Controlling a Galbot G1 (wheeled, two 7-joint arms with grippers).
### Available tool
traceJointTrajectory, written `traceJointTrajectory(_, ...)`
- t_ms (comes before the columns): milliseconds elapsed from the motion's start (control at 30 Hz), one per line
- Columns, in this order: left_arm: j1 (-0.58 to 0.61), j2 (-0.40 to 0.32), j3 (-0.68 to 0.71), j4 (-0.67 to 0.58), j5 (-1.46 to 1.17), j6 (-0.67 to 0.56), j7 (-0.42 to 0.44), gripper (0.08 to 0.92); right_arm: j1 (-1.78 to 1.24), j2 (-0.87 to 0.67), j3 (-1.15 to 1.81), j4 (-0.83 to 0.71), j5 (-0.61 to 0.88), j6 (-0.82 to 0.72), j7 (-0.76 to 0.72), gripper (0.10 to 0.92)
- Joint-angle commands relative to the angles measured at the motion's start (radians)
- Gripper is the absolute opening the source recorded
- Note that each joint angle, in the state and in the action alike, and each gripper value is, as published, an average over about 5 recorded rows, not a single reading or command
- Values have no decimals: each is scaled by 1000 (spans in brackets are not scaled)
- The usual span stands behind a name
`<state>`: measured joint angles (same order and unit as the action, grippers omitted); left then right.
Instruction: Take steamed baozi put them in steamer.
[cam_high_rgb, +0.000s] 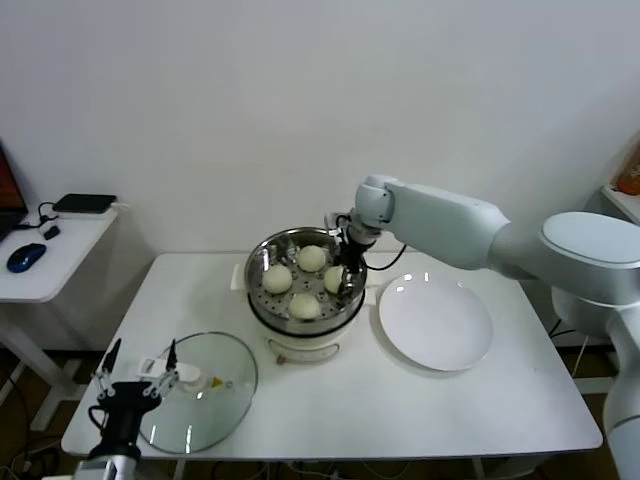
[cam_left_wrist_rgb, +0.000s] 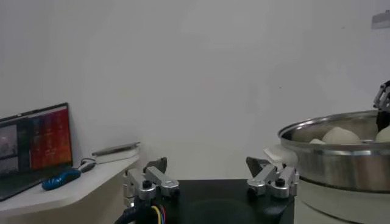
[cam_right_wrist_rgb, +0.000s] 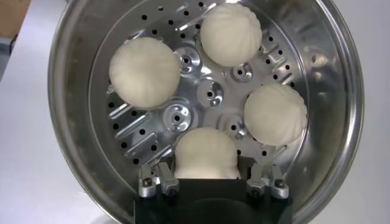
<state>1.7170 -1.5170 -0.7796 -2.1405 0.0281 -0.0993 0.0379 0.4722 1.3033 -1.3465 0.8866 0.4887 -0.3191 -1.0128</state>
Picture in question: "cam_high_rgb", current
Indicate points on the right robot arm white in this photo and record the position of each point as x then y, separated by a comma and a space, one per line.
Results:
450, 225

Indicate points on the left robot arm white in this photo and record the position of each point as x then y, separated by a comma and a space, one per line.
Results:
125, 465

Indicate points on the white round plate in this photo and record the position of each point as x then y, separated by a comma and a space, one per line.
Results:
435, 325

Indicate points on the stainless steel steamer basket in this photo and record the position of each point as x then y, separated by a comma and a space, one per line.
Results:
304, 282

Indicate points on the white side table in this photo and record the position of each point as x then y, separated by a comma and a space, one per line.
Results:
55, 270

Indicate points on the flat black box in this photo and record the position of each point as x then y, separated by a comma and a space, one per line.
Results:
82, 203

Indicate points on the blue computer mouse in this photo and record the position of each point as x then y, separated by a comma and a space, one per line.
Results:
25, 257

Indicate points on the small black adapter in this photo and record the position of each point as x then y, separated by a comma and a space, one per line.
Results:
50, 233

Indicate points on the laptop with red screen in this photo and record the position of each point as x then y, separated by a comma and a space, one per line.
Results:
7, 190

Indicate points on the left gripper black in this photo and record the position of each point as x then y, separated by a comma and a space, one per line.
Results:
127, 400

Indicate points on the white steamed baozi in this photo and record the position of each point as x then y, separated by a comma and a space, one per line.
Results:
305, 306
311, 259
277, 280
334, 280

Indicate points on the orange bottle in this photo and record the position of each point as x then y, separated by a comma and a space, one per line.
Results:
631, 175

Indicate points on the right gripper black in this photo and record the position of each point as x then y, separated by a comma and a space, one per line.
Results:
354, 255

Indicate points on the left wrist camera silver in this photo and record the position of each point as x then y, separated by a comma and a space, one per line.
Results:
95, 469

